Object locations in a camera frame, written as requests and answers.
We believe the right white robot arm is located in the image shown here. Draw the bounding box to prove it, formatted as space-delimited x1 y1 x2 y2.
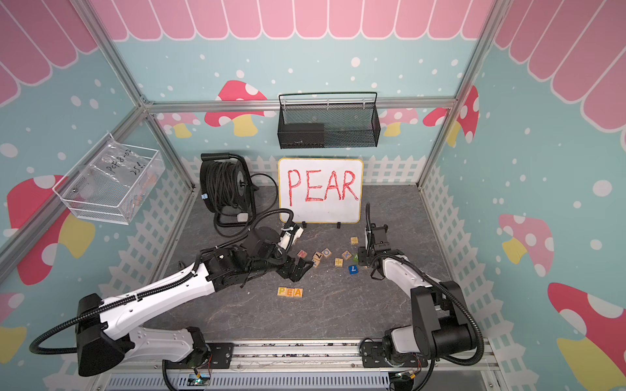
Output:
359 204 485 367

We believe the black cable reel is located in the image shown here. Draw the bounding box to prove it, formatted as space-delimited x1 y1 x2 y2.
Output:
199 152 261 239

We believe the white board with PEAR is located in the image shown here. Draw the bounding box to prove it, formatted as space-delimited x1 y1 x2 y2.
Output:
278 158 365 224

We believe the black mesh wall basket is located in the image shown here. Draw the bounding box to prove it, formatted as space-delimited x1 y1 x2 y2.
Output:
278 91 381 148

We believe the clear plastic wall bin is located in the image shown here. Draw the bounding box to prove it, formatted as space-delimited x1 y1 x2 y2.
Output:
52 134 165 225

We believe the black box in basket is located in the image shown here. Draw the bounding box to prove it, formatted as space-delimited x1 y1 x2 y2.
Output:
277 123 324 149

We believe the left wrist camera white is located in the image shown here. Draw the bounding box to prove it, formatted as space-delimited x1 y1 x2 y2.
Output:
279 224 303 250

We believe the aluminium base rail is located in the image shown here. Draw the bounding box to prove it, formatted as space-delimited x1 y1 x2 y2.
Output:
88 339 507 390

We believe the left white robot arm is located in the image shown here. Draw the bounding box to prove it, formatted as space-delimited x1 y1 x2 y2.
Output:
29 208 313 377

